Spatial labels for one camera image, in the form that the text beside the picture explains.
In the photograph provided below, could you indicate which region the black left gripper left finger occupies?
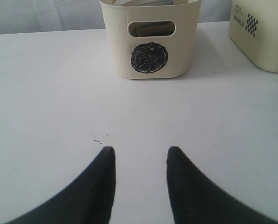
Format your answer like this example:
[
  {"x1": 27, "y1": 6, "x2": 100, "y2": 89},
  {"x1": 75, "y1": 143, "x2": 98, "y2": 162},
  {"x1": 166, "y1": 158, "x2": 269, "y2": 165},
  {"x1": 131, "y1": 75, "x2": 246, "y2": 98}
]
[{"x1": 10, "y1": 147, "x2": 116, "y2": 224}]

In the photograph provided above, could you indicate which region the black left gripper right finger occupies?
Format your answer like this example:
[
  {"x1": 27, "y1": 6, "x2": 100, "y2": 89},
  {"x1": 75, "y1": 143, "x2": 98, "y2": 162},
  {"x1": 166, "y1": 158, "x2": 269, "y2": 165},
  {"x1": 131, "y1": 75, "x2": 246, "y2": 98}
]
[{"x1": 166, "y1": 147, "x2": 278, "y2": 224}]

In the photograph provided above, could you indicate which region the cream bin with circle mark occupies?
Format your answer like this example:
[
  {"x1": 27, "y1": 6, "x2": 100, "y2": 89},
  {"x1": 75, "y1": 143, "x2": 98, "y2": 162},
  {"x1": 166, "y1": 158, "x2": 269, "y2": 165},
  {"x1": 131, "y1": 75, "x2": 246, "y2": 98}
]
[{"x1": 100, "y1": 0, "x2": 201, "y2": 79}]

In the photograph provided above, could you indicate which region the cream bin with triangle mark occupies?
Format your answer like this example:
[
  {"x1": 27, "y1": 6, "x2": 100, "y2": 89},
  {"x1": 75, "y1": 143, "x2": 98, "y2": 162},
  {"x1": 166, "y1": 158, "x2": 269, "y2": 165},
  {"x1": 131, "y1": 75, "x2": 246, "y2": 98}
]
[{"x1": 228, "y1": 0, "x2": 278, "y2": 73}]

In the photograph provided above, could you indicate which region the white backdrop curtain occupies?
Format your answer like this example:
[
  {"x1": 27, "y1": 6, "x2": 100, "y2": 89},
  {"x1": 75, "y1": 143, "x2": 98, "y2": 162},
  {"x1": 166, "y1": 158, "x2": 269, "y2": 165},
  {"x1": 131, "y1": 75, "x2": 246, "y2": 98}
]
[{"x1": 0, "y1": 0, "x2": 234, "y2": 35}]

